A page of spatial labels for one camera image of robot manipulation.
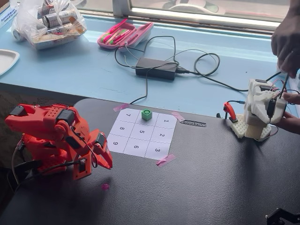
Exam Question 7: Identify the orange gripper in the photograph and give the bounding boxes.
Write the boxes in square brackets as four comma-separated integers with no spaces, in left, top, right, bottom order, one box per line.
[88,128,113,170]

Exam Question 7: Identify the green cube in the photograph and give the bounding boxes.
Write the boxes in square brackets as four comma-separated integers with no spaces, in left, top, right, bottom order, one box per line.
[141,109,153,122]

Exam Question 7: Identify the white leader arm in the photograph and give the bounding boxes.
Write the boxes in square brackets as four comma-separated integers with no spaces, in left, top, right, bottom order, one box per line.
[231,79,288,142]

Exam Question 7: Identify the white numbered grid paper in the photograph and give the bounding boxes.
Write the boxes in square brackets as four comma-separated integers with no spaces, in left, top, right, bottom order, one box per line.
[106,108,178,160]

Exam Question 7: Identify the person left hand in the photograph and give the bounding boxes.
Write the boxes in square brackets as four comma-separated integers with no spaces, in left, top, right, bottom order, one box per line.
[276,92,300,136]

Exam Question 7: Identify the person right hand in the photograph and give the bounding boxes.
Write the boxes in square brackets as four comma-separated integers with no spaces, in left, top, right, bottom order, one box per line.
[270,0,300,79]

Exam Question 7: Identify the pink tape piece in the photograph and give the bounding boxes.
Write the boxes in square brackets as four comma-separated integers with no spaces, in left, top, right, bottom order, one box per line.
[171,111,185,122]
[156,154,176,167]
[113,103,130,113]

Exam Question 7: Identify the black striped sticker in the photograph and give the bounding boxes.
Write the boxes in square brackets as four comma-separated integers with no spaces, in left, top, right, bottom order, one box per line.
[180,120,207,128]

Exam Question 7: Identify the black power adapter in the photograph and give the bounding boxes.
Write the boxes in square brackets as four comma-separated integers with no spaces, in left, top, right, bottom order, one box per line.
[135,58,178,81]

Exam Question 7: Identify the clear plastic bag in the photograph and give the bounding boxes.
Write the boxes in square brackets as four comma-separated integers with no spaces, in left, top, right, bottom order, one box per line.
[11,0,88,50]

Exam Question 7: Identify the orange clamp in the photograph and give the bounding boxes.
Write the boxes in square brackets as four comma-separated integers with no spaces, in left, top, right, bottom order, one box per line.
[222,102,239,123]

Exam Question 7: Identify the white plate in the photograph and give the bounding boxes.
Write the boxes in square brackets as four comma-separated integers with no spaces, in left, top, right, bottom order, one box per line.
[0,49,21,76]

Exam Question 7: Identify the silver drink can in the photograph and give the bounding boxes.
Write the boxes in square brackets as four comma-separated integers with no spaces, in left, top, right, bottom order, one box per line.
[42,10,78,28]
[13,28,27,43]

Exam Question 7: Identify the black stand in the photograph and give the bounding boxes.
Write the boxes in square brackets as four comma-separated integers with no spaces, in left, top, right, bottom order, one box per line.
[264,207,300,225]

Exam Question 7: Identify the white servo wire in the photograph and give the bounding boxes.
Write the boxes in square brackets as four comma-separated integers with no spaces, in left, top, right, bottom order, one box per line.
[70,126,98,168]

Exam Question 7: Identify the wrist camera in orange mount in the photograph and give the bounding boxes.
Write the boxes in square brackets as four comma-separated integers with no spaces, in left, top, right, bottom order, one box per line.
[72,154,92,180]

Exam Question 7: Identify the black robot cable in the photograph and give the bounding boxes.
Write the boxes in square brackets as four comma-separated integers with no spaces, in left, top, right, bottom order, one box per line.
[13,160,83,190]

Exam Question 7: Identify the black adapter output cable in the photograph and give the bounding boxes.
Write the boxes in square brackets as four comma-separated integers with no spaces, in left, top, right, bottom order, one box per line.
[114,35,180,105]

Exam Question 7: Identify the thin white cable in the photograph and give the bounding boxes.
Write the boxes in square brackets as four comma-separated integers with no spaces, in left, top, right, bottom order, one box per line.
[123,44,143,69]

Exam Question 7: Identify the black power cable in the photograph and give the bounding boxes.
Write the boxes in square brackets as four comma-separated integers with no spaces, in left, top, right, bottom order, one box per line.
[174,49,282,92]

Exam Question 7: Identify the fixed window frame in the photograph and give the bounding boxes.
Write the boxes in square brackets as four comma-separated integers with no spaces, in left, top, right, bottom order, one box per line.
[112,0,300,31]

